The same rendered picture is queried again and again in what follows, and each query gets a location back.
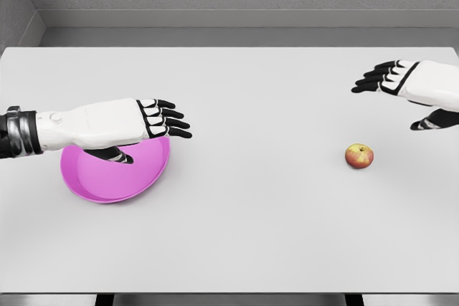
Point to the red yellow apple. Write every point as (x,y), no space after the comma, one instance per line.
(359,156)

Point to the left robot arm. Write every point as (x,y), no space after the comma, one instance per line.
(39,130)

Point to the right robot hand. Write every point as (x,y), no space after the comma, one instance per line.
(430,84)

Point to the pink plate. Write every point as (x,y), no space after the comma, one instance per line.
(114,177)

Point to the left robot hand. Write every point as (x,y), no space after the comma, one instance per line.
(114,123)

